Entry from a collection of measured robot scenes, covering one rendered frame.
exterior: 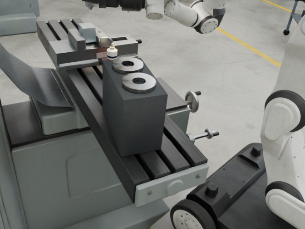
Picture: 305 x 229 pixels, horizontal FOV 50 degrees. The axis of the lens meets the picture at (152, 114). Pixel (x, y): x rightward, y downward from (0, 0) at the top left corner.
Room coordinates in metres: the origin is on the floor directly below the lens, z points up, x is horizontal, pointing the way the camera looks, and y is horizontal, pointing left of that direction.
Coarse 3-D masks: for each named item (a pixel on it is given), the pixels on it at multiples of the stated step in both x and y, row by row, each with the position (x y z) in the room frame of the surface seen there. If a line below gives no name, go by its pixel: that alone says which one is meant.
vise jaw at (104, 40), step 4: (96, 28) 1.31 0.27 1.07; (96, 32) 1.27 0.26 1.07; (100, 32) 1.28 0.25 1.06; (104, 32) 1.32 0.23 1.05; (96, 36) 1.23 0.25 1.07; (100, 36) 1.23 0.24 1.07; (104, 36) 1.24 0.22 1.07; (108, 36) 1.28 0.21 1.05; (96, 40) 1.24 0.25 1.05; (100, 40) 1.22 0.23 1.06; (104, 40) 1.22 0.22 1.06; (108, 40) 1.23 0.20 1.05; (112, 40) 1.24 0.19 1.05; (100, 44) 1.22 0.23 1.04; (104, 44) 1.22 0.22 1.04; (108, 44) 1.23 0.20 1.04
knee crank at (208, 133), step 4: (208, 128) 1.38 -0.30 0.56; (204, 132) 1.36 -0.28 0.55; (208, 132) 1.35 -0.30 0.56; (212, 132) 1.37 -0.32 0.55; (216, 132) 1.39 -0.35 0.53; (188, 136) 1.29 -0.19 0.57; (192, 136) 1.30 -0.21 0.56; (196, 136) 1.32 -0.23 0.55; (200, 136) 1.33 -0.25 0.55; (204, 136) 1.34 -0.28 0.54; (208, 136) 1.35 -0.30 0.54; (212, 136) 1.37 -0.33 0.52; (192, 140) 1.28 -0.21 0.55
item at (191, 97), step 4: (188, 92) 1.49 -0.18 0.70; (192, 92) 1.47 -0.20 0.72; (196, 92) 1.48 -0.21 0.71; (200, 92) 1.48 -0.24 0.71; (188, 96) 1.49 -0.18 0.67; (192, 96) 1.45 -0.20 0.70; (196, 96) 1.44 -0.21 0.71; (188, 100) 1.46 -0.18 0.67; (192, 100) 1.46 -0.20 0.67; (196, 100) 1.43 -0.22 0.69; (188, 104) 1.45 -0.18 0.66; (192, 104) 1.46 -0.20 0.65; (196, 104) 1.42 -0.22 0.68; (192, 108) 1.45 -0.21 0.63; (196, 108) 1.42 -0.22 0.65; (192, 112) 1.44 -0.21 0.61
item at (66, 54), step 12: (72, 36) 1.22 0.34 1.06; (120, 36) 1.35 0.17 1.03; (60, 48) 1.18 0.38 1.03; (72, 48) 1.19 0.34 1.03; (84, 48) 1.18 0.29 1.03; (96, 48) 1.21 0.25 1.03; (108, 48) 1.24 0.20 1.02; (120, 48) 1.26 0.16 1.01; (132, 48) 1.29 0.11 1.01; (60, 60) 1.13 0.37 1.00; (72, 60) 1.16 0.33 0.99; (84, 60) 1.18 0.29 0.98; (96, 60) 1.20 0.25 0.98
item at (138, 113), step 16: (112, 64) 0.82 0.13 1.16; (128, 64) 0.86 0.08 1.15; (144, 64) 0.87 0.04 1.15; (112, 80) 0.76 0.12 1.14; (128, 80) 0.74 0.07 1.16; (144, 80) 0.76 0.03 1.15; (112, 96) 0.76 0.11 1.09; (128, 96) 0.69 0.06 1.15; (144, 96) 0.69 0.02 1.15; (160, 96) 0.71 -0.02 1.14; (112, 112) 0.76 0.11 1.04; (128, 112) 0.67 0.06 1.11; (144, 112) 0.69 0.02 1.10; (160, 112) 0.71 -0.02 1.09; (112, 128) 0.76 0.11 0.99; (128, 128) 0.67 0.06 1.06; (144, 128) 0.69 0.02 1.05; (160, 128) 0.71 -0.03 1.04; (128, 144) 0.68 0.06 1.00; (144, 144) 0.69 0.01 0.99; (160, 144) 0.71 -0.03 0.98
